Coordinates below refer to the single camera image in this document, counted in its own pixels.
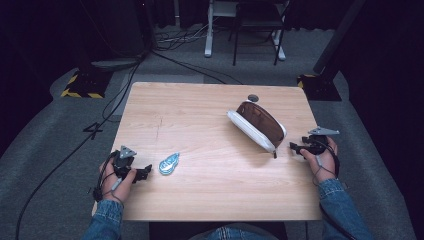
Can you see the black slanted stand pole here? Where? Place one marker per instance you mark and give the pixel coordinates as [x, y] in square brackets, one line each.
[336, 36]

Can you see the grey round table grommet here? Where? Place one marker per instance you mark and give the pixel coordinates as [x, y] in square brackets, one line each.
[253, 98]

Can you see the white desk frame leg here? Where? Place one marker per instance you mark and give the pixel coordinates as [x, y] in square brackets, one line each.
[209, 31]
[279, 45]

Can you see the person's denim lap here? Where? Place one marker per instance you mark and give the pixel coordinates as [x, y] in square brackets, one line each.
[233, 233]

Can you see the black metal chair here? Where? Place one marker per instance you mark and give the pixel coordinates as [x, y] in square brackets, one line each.
[258, 26]

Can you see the black stand base striped edge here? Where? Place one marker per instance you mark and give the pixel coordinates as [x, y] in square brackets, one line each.
[318, 87]
[85, 85]

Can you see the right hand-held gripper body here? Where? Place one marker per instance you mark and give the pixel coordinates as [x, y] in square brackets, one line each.
[316, 140]

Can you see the blue and white small packet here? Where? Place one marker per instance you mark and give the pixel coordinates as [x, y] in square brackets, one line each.
[169, 163]

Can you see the person's left hand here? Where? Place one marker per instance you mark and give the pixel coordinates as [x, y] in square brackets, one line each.
[116, 185]

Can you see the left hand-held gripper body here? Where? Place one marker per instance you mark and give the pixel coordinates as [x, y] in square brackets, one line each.
[122, 162]

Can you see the person's right hand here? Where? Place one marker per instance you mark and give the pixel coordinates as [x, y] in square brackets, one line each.
[321, 163]

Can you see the white pouch with brown lining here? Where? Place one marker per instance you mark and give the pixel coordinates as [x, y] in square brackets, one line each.
[258, 126]

